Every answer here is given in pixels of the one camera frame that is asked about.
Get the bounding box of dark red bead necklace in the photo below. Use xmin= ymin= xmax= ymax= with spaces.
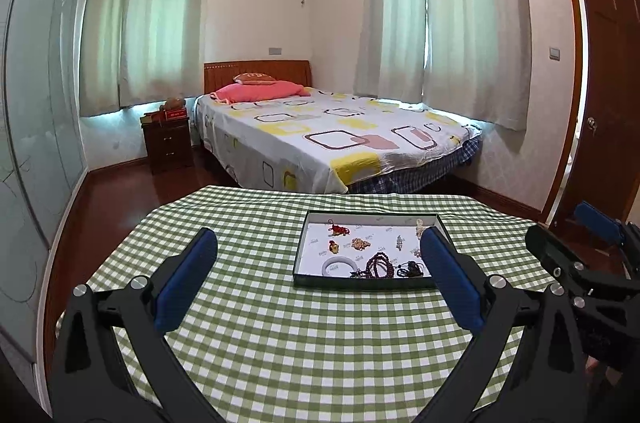
xmin=352 ymin=252 xmax=398 ymax=279

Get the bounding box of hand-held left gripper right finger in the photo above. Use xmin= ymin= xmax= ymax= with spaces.
xmin=412 ymin=227 xmax=593 ymax=423

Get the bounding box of blue plaid mattress cover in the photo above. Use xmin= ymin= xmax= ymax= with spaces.
xmin=345 ymin=138 xmax=483 ymax=195

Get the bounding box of red box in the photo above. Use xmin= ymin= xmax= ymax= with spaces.
xmin=140 ymin=106 xmax=190 ymax=126

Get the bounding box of brown wooden door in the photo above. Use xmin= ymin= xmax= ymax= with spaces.
xmin=570 ymin=0 xmax=640 ymax=224

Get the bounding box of brown pillow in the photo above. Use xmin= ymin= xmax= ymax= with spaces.
xmin=232 ymin=72 xmax=277 ymax=85

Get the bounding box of printed white bedsheet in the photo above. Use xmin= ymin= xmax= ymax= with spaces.
xmin=192 ymin=86 xmax=483 ymax=195

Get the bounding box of pale curtain panel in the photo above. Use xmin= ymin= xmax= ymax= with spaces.
xmin=420 ymin=0 xmax=532 ymax=131
xmin=120 ymin=0 xmax=208 ymax=106
xmin=354 ymin=0 xmax=428 ymax=101
xmin=80 ymin=0 xmax=146 ymax=116

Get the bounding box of glass wardrobe door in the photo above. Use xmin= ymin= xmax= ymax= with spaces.
xmin=0 ymin=0 xmax=91 ymax=364

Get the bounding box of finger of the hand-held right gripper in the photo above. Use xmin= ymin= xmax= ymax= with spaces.
xmin=525 ymin=223 xmax=640 ymax=310
xmin=573 ymin=202 xmax=640 ymax=254

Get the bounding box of dark wooden nightstand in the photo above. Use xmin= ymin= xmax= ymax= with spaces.
xmin=141 ymin=116 xmax=193 ymax=175

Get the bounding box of pink pillow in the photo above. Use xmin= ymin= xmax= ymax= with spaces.
xmin=209 ymin=80 xmax=307 ymax=105

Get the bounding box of black cord bead pendant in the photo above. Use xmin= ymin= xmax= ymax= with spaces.
xmin=396 ymin=260 xmax=428 ymax=279

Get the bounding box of green checked tablecloth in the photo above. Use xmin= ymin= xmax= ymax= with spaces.
xmin=57 ymin=184 xmax=551 ymax=423

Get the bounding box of wooden door frame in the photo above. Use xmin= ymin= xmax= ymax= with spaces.
xmin=539 ymin=0 xmax=587 ymax=226

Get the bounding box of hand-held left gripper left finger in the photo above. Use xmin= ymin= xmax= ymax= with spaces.
xmin=50 ymin=227 xmax=219 ymax=423

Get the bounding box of white jade bangle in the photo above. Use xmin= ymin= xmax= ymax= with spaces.
xmin=321 ymin=255 xmax=358 ymax=278

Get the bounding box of green jewelry box tray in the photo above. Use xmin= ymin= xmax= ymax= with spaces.
xmin=292 ymin=210 xmax=453 ymax=290

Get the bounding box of wooden headboard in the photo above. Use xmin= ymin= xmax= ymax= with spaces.
xmin=203 ymin=60 xmax=313 ymax=96

